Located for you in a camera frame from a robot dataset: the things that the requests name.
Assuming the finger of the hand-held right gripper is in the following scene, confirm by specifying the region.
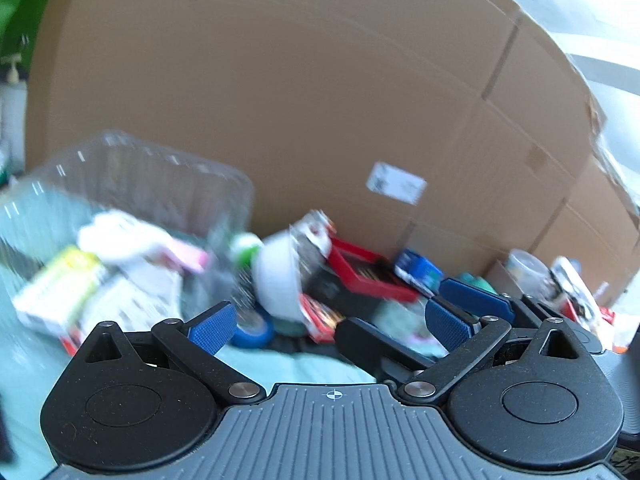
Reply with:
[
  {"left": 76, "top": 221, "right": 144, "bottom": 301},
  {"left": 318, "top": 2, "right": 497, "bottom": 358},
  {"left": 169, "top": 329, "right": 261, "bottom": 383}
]
[
  {"left": 440, "top": 277, "right": 516, "bottom": 322},
  {"left": 334, "top": 317, "right": 448, "bottom": 386}
]

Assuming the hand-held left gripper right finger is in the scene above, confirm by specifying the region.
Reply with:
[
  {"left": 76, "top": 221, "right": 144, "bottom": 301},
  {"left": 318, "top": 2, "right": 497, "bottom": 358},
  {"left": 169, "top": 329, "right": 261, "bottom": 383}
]
[{"left": 399, "top": 300, "right": 601, "bottom": 404}]

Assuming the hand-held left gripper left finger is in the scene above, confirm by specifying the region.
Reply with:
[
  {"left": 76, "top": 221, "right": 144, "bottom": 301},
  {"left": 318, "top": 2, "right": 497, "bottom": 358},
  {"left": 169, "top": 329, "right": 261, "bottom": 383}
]
[{"left": 75, "top": 302, "right": 264, "bottom": 404}]

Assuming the clear plastic container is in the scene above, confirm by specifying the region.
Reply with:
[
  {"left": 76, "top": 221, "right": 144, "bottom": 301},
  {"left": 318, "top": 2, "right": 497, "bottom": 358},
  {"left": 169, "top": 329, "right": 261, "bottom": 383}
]
[{"left": 0, "top": 129, "right": 255, "bottom": 326}]

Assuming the light green desktop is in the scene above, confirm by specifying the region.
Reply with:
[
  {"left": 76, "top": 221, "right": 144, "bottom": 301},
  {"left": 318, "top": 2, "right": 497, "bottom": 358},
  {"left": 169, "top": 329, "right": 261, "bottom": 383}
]
[{"left": 0, "top": 175, "right": 446, "bottom": 480}]

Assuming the blue tape roll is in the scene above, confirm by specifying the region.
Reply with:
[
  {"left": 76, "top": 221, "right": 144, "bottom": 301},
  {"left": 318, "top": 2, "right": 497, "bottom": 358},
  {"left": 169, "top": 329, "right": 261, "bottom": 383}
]
[{"left": 229, "top": 304, "right": 277, "bottom": 350}]

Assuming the red snack packet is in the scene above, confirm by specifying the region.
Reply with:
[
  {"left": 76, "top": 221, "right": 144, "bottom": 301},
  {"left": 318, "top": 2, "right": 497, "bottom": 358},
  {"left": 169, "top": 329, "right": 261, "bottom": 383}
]
[{"left": 299, "top": 294, "right": 347, "bottom": 345}]

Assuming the clear round jar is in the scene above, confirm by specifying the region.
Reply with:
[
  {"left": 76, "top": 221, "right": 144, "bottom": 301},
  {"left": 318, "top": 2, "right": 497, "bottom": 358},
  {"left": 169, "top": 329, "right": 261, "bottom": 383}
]
[{"left": 504, "top": 249, "right": 552, "bottom": 293}]

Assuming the blue box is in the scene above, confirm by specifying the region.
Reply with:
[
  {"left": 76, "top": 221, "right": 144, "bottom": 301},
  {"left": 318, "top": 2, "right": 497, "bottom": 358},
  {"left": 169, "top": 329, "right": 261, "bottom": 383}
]
[{"left": 394, "top": 248, "right": 445, "bottom": 292}]

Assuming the black box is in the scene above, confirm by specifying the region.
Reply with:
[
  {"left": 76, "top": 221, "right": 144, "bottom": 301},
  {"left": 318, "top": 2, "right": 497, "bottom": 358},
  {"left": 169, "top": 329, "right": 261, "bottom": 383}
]
[{"left": 304, "top": 264, "right": 383, "bottom": 318}]

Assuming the red tray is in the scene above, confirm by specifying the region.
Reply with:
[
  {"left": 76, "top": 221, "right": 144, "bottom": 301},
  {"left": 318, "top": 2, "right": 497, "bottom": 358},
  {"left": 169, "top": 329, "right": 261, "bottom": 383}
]
[{"left": 326, "top": 236, "right": 422, "bottom": 305}]

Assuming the white round bowl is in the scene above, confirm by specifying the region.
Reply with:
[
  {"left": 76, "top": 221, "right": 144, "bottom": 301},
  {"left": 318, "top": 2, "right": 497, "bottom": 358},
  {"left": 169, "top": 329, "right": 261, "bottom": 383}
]
[{"left": 251, "top": 231, "right": 305, "bottom": 322}]

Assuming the green and white bottle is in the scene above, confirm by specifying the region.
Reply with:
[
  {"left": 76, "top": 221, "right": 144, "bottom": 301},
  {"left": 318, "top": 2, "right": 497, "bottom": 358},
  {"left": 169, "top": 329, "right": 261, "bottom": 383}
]
[{"left": 229, "top": 231, "right": 265, "bottom": 267}]

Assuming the white and black packet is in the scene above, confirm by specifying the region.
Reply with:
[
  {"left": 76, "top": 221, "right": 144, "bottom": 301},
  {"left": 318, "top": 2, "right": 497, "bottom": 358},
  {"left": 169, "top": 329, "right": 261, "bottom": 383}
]
[{"left": 549, "top": 256, "right": 602, "bottom": 313}]

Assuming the silver blister pack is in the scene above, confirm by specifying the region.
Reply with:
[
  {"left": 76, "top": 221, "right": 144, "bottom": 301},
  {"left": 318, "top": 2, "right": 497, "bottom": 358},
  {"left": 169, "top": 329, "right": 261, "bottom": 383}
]
[{"left": 289, "top": 209, "right": 338, "bottom": 263}]

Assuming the yellow-green box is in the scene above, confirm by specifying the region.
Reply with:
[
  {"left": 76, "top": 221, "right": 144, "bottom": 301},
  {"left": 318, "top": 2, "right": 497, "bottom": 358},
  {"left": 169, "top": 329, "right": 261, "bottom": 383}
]
[{"left": 11, "top": 246, "right": 110, "bottom": 336}]

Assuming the large brown cardboard box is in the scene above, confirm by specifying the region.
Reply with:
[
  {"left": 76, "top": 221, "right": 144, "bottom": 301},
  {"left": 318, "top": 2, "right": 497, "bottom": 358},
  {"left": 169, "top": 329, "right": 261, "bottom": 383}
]
[{"left": 22, "top": 0, "right": 640, "bottom": 311}]

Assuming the cream pump bottle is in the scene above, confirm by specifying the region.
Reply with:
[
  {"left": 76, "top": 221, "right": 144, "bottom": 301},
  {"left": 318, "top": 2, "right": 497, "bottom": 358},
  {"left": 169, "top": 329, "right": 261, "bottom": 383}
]
[{"left": 0, "top": 54, "right": 25, "bottom": 87}]

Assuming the green non-woven bag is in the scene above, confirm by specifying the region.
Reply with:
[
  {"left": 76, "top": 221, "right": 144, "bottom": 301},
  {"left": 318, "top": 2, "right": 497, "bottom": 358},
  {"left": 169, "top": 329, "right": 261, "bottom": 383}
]
[{"left": 0, "top": 0, "right": 53, "bottom": 63}]

